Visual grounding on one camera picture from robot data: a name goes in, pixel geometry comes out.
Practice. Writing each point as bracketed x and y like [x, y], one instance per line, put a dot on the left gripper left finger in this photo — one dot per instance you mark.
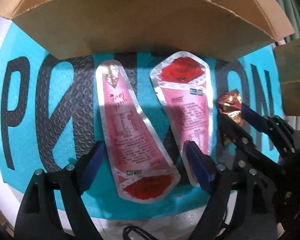
[38, 216]

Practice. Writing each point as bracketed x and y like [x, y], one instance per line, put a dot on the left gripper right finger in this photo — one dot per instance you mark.
[217, 180]

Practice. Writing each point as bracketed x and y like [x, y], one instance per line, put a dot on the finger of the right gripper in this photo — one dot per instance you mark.
[285, 139]
[244, 143]

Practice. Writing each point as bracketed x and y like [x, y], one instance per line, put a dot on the red gold chocolate wrapper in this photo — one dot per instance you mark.
[230, 104]

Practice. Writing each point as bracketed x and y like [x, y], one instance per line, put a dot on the pink rose cone packet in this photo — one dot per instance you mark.
[141, 167]
[183, 87]

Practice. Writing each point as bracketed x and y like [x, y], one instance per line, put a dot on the large cardboard box right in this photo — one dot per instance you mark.
[288, 65]

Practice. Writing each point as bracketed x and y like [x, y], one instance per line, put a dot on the teal foam mat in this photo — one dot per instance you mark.
[49, 117]

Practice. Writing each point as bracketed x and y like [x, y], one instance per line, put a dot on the green fabric cover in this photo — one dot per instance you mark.
[292, 11]

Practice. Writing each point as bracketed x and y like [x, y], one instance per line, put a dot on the open brown cardboard box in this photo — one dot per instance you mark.
[220, 29]

